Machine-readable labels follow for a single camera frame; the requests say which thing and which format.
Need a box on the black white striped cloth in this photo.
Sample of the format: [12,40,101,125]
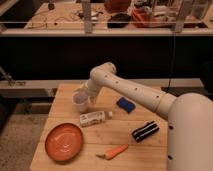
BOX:
[132,121,159,142]

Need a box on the white plastic bottle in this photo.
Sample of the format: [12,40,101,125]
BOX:
[80,111,113,127]

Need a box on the grey metal post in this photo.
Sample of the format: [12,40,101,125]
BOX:
[173,0,193,33]
[82,0,93,34]

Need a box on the orange carrot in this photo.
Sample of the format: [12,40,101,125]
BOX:
[97,144,129,160]

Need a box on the blue sponge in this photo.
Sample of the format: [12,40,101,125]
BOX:
[116,97,136,113]

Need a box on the orange box on bench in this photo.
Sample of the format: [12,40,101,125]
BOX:
[104,0,131,13]

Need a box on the red toolbox on bench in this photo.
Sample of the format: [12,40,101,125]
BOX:
[131,8,156,28]

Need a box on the white ceramic cup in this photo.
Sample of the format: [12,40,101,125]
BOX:
[72,91,89,113]

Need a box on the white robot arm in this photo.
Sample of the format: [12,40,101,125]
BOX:
[83,62,213,171]

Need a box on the grey metal post right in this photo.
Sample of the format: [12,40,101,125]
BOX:
[173,0,193,33]

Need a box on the black bowl on bench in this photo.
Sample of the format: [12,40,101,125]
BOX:
[107,13,131,28]

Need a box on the orange plate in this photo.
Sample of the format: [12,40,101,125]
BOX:
[45,123,84,162]

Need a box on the blue hanging cable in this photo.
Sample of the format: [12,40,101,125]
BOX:
[165,30,177,93]

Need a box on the grey metal post left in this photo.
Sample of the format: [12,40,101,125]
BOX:
[82,0,93,34]

